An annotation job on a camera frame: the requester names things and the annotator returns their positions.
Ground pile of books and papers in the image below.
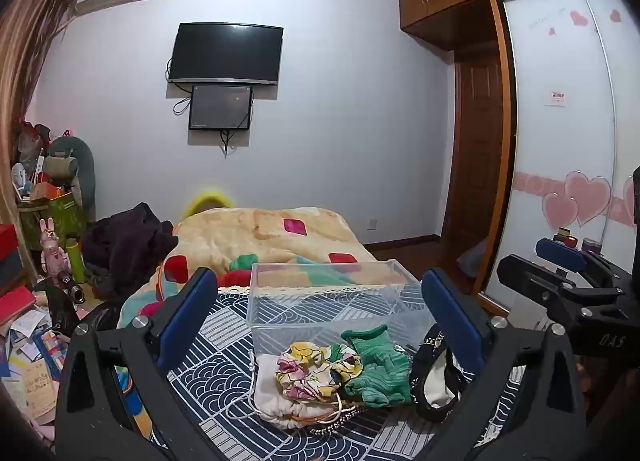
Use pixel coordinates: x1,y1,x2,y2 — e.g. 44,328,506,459
0,286,69,438

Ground wooden wardrobe with sliding doors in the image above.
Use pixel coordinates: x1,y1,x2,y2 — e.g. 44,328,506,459
475,0,640,313

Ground yellow fuzzy object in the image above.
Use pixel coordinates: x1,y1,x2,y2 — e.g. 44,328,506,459
181,188,236,218

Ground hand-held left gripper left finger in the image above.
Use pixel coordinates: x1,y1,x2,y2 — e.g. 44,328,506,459
54,267,236,461

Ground pile of dark clothes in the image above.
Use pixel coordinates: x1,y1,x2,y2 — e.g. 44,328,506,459
80,202,180,300

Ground black plastic bag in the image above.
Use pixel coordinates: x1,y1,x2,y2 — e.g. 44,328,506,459
46,283,124,343

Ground green paper bag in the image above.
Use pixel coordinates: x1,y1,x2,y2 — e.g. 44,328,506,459
19,191,87,248

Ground navy patterned bedsheet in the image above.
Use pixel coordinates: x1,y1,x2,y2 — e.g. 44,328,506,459
150,286,527,461

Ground grey plush pillow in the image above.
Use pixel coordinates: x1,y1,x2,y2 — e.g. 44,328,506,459
47,136,97,222

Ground black and white fabric pouch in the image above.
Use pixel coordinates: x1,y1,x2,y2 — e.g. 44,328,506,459
408,323,477,423

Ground gold and black hair ties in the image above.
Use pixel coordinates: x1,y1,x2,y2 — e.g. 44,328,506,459
309,391,367,438

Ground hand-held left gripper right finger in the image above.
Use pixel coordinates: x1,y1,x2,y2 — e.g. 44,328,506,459
422,268,588,461

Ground wall-mounted black television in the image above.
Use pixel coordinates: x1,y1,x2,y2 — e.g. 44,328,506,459
167,22,285,88

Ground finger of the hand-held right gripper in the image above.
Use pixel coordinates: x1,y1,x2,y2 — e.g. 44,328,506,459
497,254,577,313
535,237,590,273

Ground green knitted cloth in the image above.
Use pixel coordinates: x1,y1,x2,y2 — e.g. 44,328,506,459
341,325,414,408

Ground red box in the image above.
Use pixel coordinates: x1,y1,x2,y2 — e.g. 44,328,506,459
0,224,22,263

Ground brown striped curtain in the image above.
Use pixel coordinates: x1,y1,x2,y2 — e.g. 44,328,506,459
0,0,82,182

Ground clear plastic storage box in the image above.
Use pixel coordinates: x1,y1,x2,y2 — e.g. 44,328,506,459
246,261,437,363

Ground beige blanket with coloured diamonds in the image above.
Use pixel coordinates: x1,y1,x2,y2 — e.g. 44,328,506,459
117,206,379,342

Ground brown wooden door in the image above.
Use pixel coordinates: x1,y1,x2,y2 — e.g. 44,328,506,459
440,48,507,243

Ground floral patterned cloth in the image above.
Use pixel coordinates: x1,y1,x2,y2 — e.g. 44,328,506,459
275,341,364,400

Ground green bottle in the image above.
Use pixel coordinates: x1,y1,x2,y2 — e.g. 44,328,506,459
66,238,87,287

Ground small wall-mounted black monitor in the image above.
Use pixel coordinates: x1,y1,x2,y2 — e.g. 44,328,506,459
188,84,253,132

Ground pink rabbit figurine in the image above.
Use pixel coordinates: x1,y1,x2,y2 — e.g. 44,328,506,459
40,218,71,283

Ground white drawstring pouch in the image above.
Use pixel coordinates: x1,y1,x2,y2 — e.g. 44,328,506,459
225,348,347,430

